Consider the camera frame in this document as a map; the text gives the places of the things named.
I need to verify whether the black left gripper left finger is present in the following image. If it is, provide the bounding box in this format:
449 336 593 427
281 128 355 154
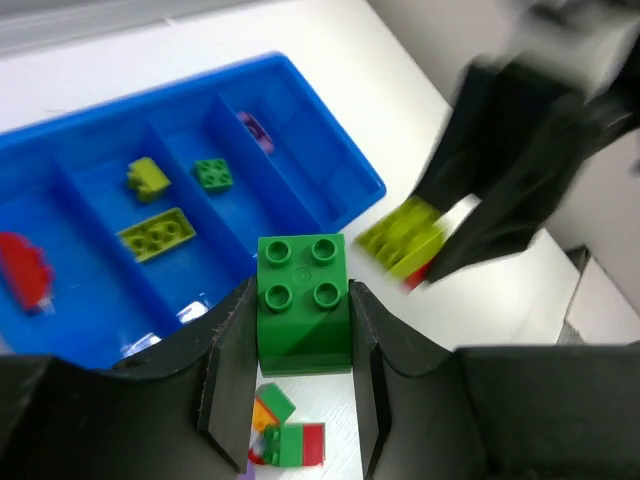
1 279 257 479

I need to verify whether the red curved lego brick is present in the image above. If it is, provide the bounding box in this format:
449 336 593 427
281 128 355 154
1 232 54 313

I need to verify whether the green sloped lego brick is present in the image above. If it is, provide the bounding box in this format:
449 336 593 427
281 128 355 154
256 234 352 377

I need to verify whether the blue divided plastic tray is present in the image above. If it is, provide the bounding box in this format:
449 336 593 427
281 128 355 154
1 54 386 368

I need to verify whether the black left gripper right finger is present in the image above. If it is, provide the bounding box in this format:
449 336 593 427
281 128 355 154
349 281 639 479

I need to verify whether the green square lego brick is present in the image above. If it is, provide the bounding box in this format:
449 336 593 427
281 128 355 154
194 158 234 194

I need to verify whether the purple lego brick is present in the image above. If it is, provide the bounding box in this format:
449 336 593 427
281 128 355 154
236 111 275 155

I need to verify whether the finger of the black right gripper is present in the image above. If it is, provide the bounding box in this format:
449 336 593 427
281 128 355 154
427 94 630 283
414 59 575 205

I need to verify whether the purple and green lego cluster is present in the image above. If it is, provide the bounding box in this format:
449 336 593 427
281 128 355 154
248 383 326 468

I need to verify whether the lime lego plate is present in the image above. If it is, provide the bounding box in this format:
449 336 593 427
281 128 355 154
117 207 196 263

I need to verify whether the small lime lego brick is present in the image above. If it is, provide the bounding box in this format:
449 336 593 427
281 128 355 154
126 157 171 204

